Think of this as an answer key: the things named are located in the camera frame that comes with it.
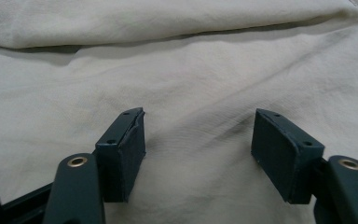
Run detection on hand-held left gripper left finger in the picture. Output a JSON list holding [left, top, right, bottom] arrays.
[[94, 106, 147, 203]]

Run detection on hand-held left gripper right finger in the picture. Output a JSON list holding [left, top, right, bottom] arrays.
[[250, 107, 326, 205]]

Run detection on khaki shorts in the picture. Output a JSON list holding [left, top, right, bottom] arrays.
[[0, 0, 358, 224]]

